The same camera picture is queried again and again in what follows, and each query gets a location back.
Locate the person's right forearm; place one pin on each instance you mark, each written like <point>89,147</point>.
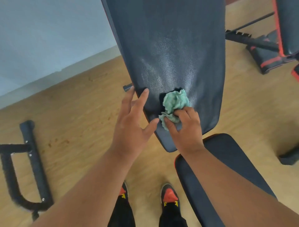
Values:
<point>233,194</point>

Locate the person's left hand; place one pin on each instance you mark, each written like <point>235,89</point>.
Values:
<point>128,135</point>

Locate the red black shoe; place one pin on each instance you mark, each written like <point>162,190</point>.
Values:
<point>123,190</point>
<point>170,195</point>

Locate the black weight bench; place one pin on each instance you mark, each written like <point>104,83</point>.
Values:
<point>289,23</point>
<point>163,46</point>

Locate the black metal frame with bolts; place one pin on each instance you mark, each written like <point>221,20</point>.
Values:
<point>32,152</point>

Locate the red black left shoe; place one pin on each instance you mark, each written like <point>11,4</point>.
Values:
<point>123,190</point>

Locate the green cleaning cloth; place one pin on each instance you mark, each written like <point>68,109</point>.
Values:
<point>175,100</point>

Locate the person's right hand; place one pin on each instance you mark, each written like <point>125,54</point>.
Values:
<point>189,135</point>

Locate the black trousers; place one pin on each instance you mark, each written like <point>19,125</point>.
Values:
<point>121,215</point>

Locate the red black right shoe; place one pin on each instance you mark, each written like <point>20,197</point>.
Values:
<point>170,195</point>

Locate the person's left forearm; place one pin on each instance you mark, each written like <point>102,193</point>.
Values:
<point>93,194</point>

